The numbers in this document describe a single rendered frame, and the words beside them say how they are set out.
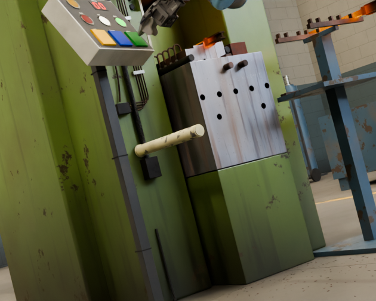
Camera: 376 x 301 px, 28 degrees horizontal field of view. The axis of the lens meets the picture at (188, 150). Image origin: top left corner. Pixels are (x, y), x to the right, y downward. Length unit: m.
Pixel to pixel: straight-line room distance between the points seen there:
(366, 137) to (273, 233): 3.85
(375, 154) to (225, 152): 3.94
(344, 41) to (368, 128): 5.54
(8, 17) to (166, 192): 1.13
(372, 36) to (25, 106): 8.93
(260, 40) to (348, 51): 8.75
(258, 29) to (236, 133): 0.66
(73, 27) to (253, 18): 1.17
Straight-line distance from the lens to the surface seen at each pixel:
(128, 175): 2.72
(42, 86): 3.41
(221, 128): 3.03
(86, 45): 2.59
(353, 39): 12.19
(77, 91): 3.27
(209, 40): 3.15
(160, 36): 3.64
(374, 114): 6.81
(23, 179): 3.74
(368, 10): 3.29
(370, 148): 6.88
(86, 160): 3.30
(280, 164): 3.18
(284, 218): 3.16
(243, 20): 3.51
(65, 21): 2.65
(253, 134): 3.12
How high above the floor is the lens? 0.46
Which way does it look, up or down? 2 degrees up
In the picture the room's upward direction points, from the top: 14 degrees counter-clockwise
